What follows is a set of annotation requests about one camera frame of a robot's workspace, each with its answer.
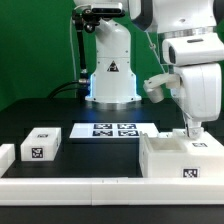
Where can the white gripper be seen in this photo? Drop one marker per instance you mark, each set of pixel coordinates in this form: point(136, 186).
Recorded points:
point(199, 95)

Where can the white cabinet door panel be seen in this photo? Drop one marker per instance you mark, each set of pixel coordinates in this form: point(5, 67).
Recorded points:
point(179, 146)

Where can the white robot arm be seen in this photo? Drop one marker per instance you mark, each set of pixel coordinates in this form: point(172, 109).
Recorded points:
point(188, 49)

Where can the white cabinet body box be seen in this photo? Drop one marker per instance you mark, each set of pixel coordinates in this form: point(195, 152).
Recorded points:
point(154, 166)

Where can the white cabinet top block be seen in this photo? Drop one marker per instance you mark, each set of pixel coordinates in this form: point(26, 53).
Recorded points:
point(41, 144)

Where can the white obstacle fence bar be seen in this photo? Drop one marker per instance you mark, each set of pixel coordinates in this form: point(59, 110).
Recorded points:
point(111, 191)

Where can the white side fence block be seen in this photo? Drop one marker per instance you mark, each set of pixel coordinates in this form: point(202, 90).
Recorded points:
point(7, 157)

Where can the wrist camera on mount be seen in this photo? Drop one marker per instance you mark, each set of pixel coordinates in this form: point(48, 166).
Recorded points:
point(153, 86)

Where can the white AprilTag base plate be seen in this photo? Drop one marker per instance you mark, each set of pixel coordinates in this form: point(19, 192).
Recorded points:
point(112, 130)

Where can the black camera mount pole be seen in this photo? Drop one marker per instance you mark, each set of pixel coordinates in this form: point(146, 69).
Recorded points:
point(81, 40)

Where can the grey depth camera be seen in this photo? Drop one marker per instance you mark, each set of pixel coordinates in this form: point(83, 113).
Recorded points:
point(107, 9)

